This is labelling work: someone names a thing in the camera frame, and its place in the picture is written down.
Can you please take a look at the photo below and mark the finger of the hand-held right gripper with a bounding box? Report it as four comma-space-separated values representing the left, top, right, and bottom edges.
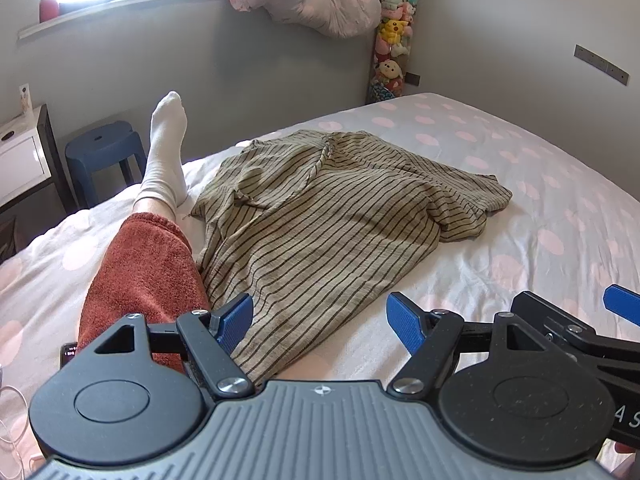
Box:
511, 291, 640, 363
603, 284, 640, 319

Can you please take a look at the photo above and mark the pink dotted bed sheet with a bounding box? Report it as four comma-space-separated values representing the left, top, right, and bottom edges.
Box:
0, 92, 640, 480

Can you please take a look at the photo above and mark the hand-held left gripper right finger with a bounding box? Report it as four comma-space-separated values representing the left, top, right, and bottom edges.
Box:
386, 291, 551, 397

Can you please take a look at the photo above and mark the white window sill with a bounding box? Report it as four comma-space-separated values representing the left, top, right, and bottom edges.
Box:
19, 0, 241, 43

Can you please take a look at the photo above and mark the person's bare leg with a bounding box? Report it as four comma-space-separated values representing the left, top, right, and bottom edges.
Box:
132, 195, 177, 223

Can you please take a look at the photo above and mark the white nightstand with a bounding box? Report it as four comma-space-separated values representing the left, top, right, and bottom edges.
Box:
0, 104, 76, 261

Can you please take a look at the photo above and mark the white cable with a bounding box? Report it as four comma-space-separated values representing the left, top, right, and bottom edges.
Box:
0, 365, 38, 466

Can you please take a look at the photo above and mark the beige striped shirt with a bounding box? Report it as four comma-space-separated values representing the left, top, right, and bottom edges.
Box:
189, 130, 514, 386

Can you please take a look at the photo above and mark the blue plastic stool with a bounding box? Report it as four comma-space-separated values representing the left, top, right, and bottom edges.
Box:
65, 121, 148, 208

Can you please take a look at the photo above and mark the person's white sock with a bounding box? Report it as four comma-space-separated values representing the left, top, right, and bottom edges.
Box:
132, 91, 190, 223

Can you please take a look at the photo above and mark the grey metal wall plate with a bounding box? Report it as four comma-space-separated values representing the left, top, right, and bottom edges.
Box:
574, 44, 630, 87

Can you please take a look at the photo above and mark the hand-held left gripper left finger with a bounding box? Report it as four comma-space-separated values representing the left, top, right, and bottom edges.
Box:
94, 292, 255, 402

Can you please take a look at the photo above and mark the hanging bag of plush toys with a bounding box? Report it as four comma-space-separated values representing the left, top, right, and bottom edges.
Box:
367, 0, 425, 105

